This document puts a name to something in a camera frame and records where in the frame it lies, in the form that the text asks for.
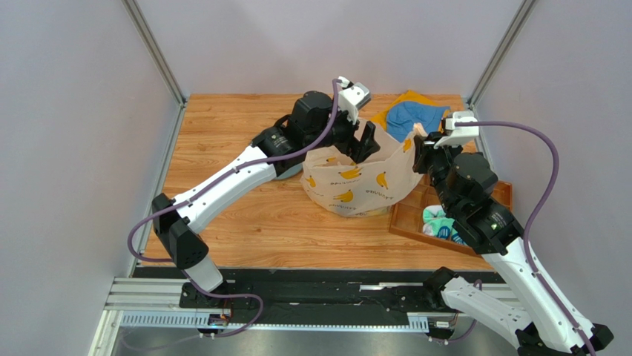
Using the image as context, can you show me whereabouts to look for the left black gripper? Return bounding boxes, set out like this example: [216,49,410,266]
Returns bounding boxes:
[305,96,381,165]

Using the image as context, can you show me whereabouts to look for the translucent plastic bag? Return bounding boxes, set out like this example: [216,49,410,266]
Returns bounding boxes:
[301,126,422,217]

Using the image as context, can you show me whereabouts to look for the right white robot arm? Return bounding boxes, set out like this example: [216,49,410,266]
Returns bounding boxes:
[413,133,613,355]

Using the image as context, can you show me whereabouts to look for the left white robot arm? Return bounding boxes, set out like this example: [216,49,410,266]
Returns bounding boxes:
[151,83,380,292]

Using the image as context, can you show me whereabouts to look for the blue bucket hat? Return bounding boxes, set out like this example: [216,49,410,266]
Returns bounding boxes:
[386,101,450,142]

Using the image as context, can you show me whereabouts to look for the teal white rolled socks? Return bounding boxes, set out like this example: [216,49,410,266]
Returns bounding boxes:
[422,205,466,245]

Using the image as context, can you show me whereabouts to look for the brown wooden divided tray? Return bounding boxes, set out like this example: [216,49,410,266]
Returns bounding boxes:
[388,175,514,257]

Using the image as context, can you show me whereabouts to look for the yellow cloth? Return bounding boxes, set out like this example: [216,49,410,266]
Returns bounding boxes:
[370,90,452,131]

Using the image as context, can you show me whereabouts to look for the grey-blue fruit plate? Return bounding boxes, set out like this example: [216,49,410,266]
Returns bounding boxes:
[276,165,303,180]

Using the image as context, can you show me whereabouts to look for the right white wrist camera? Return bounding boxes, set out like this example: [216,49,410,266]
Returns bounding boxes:
[434,111,480,149]

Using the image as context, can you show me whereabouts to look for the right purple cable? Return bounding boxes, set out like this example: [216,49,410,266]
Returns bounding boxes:
[454,121,599,356]

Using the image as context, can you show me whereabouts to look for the purple cable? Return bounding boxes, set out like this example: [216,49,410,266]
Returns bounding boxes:
[454,121,599,356]
[127,79,344,300]

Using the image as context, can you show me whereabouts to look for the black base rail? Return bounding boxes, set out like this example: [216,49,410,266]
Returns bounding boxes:
[103,266,549,342]

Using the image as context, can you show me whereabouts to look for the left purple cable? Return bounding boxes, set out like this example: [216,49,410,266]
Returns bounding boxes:
[127,79,344,300]

